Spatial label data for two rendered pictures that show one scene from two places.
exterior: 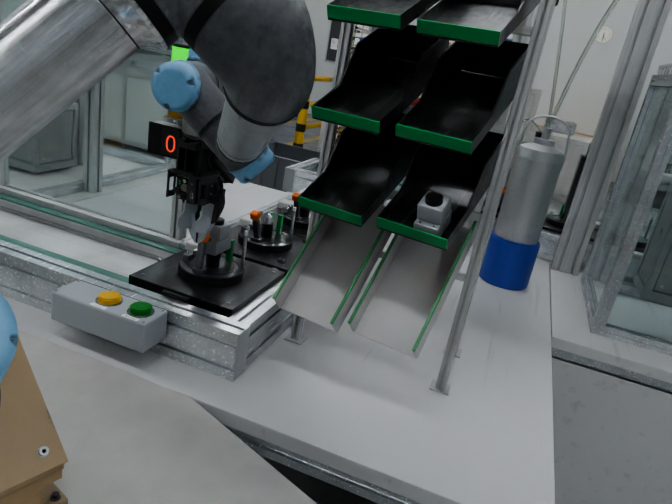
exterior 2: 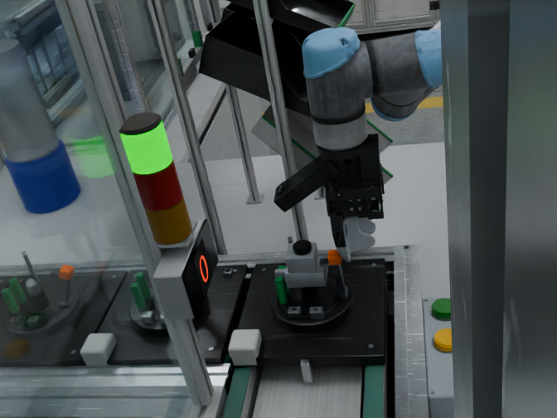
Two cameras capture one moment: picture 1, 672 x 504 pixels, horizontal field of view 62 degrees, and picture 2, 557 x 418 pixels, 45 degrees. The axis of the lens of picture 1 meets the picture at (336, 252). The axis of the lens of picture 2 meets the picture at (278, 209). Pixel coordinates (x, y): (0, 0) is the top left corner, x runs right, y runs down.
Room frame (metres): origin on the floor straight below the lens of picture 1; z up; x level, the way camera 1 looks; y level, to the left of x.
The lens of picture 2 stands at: (1.17, 1.12, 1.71)
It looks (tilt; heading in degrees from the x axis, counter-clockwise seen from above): 32 degrees down; 268
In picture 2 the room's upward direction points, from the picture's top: 11 degrees counter-clockwise
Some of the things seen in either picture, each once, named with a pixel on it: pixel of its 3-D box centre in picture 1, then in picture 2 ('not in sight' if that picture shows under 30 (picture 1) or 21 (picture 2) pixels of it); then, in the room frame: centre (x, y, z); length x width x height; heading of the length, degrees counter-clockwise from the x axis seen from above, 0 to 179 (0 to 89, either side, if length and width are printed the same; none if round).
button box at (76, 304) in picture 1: (108, 314); (448, 356); (0.92, 0.40, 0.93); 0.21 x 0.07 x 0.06; 74
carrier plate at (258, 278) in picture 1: (211, 277); (312, 308); (1.10, 0.26, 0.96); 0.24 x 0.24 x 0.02; 74
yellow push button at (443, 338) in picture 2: (109, 299); (448, 341); (0.92, 0.40, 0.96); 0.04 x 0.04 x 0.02
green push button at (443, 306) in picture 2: (140, 310); (444, 310); (0.90, 0.33, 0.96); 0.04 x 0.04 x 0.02
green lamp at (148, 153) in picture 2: (183, 59); (146, 145); (1.27, 0.40, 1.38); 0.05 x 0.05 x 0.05
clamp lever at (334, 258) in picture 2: (203, 249); (332, 271); (1.06, 0.27, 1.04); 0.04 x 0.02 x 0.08; 164
